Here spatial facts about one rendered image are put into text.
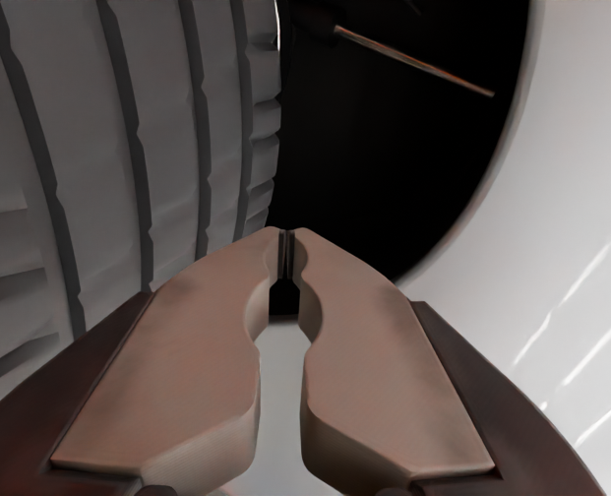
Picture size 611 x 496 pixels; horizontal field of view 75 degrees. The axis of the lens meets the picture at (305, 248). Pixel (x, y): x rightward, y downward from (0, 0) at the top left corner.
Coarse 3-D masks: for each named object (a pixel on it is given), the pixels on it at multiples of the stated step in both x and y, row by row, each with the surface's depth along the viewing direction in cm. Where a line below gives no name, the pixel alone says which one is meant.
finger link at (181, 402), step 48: (240, 240) 11; (192, 288) 9; (240, 288) 9; (144, 336) 8; (192, 336) 8; (240, 336) 8; (144, 384) 7; (192, 384) 7; (240, 384) 7; (96, 432) 6; (144, 432) 6; (192, 432) 6; (240, 432) 6; (144, 480) 6; (192, 480) 6
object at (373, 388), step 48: (288, 240) 12; (336, 288) 9; (384, 288) 9; (336, 336) 8; (384, 336) 8; (336, 384) 7; (384, 384) 7; (432, 384) 7; (336, 432) 6; (384, 432) 6; (432, 432) 6; (336, 480) 7; (384, 480) 6
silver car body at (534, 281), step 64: (576, 0) 29; (576, 64) 30; (576, 128) 32; (512, 192) 36; (576, 192) 34; (448, 256) 42; (512, 256) 39; (576, 256) 36; (448, 320) 45; (512, 320) 41; (576, 320) 38; (576, 384) 41; (256, 448) 75; (576, 448) 44
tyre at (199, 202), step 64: (0, 0) 12; (64, 0) 13; (128, 0) 15; (192, 0) 18; (256, 0) 22; (0, 64) 12; (64, 64) 13; (128, 64) 16; (192, 64) 19; (256, 64) 23; (0, 128) 12; (64, 128) 14; (128, 128) 17; (192, 128) 19; (256, 128) 24; (0, 192) 12; (64, 192) 15; (128, 192) 18; (192, 192) 21; (256, 192) 28; (0, 256) 13; (64, 256) 16; (128, 256) 18; (192, 256) 23; (0, 320) 14; (64, 320) 17; (0, 384) 15
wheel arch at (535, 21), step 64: (320, 0) 67; (384, 0) 63; (448, 0) 59; (512, 0) 55; (320, 64) 71; (384, 64) 66; (448, 64) 62; (512, 64) 58; (320, 128) 77; (384, 128) 71; (448, 128) 66; (512, 128) 34; (320, 192) 82; (384, 192) 76; (448, 192) 68; (384, 256) 63
